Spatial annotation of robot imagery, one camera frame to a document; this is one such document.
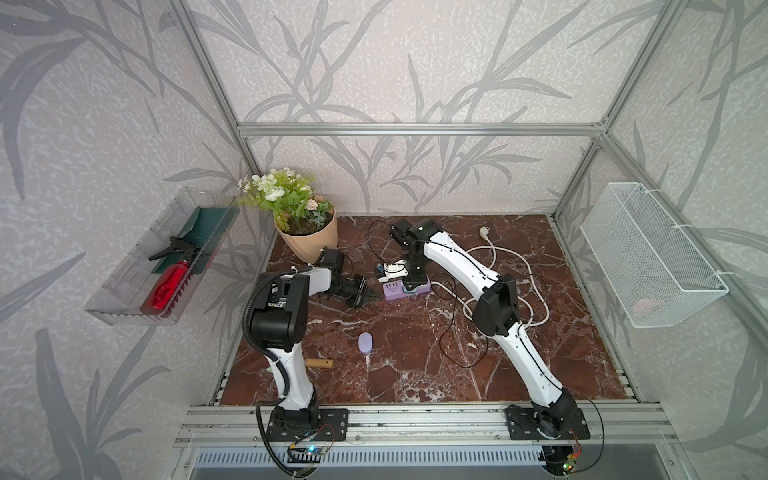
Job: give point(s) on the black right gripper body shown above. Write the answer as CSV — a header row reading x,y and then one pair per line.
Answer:
x,y
413,267

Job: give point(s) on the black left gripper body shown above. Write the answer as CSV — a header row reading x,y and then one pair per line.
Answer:
x,y
350,290

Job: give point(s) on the purple power strip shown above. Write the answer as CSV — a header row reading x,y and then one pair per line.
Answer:
x,y
396,290

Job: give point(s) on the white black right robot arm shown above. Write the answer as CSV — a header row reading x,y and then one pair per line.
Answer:
x,y
553,413

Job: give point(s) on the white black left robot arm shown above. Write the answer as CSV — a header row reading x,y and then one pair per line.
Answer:
x,y
275,321

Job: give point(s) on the artificial white flower plant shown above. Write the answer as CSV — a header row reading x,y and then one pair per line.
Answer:
x,y
291,199

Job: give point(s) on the red spray bottle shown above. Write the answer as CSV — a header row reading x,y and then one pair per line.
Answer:
x,y
165,290

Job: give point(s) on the green garden fork wooden handle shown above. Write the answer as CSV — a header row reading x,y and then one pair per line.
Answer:
x,y
319,363

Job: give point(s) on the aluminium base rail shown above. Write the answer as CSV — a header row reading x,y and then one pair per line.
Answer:
x,y
478,423

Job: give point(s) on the clear plastic wall bin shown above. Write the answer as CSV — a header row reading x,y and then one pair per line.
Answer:
x,y
156,280

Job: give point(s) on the white wire mesh basket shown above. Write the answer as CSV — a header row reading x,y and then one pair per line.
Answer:
x,y
657,273

